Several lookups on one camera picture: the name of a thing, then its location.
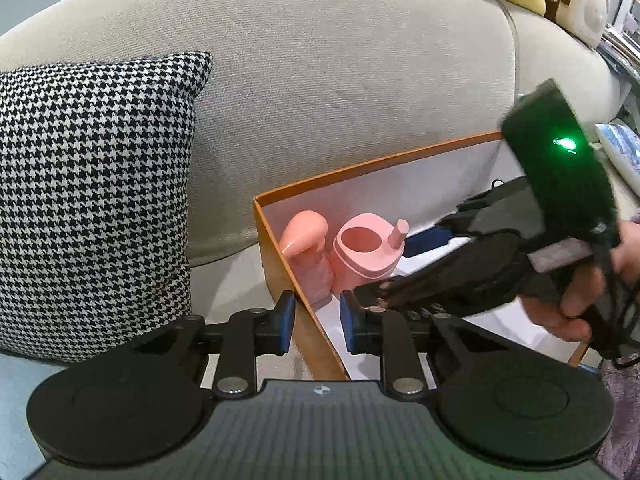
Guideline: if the pink square bottle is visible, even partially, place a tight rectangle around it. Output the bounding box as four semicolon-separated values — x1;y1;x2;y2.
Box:
329;212;409;297

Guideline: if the peach glossy bottle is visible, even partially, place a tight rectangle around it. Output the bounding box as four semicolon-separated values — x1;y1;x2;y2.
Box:
279;210;334;304

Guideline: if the right hand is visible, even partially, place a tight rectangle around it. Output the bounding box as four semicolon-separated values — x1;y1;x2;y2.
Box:
521;220;640;342

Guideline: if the blue white pillow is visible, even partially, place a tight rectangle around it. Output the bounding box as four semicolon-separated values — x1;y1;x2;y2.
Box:
596;122;639;194

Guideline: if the orange cardboard box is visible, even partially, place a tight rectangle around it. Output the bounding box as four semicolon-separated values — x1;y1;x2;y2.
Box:
252;129;591;382

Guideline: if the purple fluffy blanket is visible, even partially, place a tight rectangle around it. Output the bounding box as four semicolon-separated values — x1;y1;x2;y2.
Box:
594;209;640;480

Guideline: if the light blue cushion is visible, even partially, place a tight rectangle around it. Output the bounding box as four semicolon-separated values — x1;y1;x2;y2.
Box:
0;352;66;480

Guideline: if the houndstooth cushion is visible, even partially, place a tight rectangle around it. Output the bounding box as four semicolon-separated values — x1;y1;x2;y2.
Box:
1;51;213;363

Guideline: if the beige sofa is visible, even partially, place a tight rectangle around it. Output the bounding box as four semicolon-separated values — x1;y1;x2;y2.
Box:
1;0;629;321

